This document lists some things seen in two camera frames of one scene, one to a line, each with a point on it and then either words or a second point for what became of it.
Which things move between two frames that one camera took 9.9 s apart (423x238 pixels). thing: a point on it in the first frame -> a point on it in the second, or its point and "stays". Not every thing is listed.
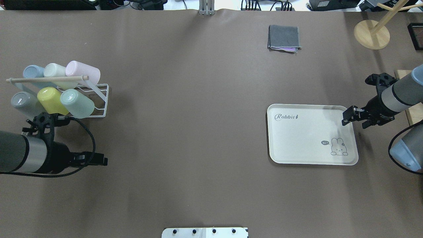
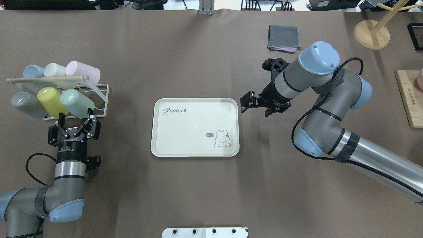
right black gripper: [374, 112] -> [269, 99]
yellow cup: [50, 98] stays
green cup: [79, 106] stays
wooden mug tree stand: [373, 37] stays
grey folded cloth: [283, 38] stays
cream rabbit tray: [310, 134] -> [195, 127]
